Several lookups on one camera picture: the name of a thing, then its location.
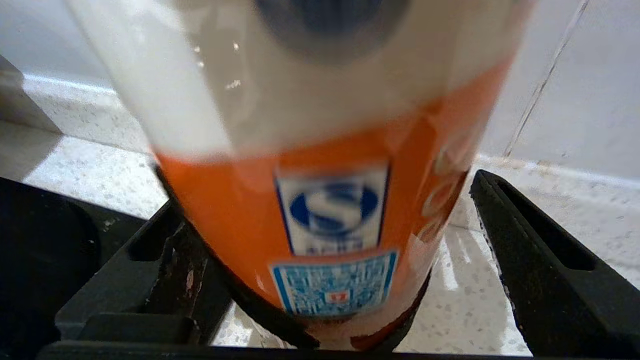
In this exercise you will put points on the orange label dish soap bottle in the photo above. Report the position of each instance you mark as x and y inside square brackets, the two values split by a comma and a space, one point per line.
[325, 125]

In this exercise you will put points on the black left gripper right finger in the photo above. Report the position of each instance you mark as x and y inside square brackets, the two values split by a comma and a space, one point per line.
[550, 300]

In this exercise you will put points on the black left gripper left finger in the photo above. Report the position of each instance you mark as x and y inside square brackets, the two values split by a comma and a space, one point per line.
[150, 290]

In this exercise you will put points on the black induction cooktop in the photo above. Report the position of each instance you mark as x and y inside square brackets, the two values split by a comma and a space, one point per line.
[40, 260]

